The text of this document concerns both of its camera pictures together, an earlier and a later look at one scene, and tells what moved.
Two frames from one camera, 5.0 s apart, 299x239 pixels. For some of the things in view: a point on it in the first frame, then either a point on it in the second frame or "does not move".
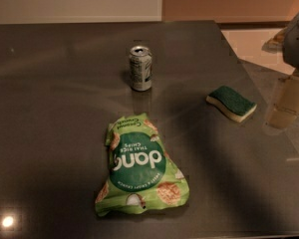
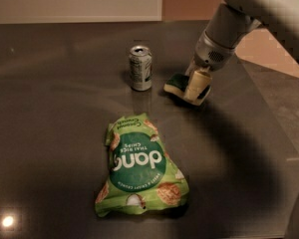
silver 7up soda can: x=141 y=68 does not move
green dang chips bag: x=142 y=176 does not move
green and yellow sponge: x=233 y=104 → x=176 y=86
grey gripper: x=297 y=42 → x=211 y=54
